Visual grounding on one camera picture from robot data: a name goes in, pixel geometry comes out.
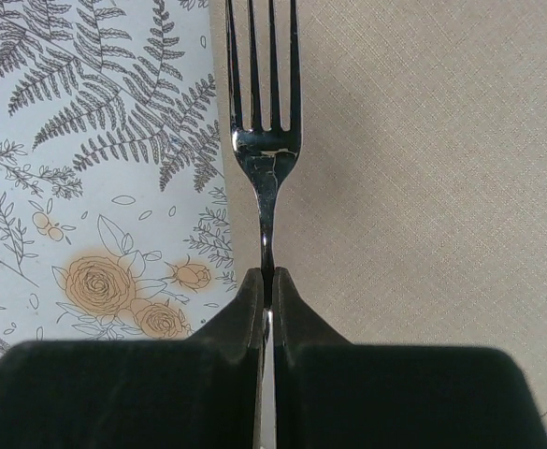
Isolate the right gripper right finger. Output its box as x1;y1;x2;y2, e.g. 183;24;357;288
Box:
272;268;547;448

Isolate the beige cloth napkin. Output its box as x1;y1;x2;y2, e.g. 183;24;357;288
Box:
207;0;547;422

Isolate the silver fork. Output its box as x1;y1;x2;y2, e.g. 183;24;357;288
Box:
224;0;305;449

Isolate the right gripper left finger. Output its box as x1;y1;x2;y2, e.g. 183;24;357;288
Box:
0;268;265;448

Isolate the floral tablecloth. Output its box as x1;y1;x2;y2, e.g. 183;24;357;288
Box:
0;1;237;358

